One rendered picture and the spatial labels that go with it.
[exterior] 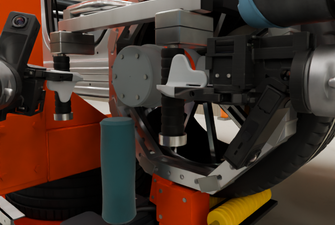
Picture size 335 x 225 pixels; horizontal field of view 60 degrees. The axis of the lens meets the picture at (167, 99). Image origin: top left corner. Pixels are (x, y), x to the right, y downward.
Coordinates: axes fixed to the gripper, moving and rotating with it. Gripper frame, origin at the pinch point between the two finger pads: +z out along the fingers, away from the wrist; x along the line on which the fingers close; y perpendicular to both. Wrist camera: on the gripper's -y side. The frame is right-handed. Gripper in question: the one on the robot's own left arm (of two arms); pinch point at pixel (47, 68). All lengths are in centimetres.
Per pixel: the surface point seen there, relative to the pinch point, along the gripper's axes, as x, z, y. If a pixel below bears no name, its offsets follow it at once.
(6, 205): -20, 37, 54
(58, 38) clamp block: -0.2, 4.1, -6.6
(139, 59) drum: 18.6, -3.1, -5.6
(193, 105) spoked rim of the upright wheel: 34.2, 18.3, 3.8
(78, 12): 2.7, 5.0, -13.2
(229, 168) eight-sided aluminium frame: 42.0, -1.8, 13.4
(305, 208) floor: 131, 109, 64
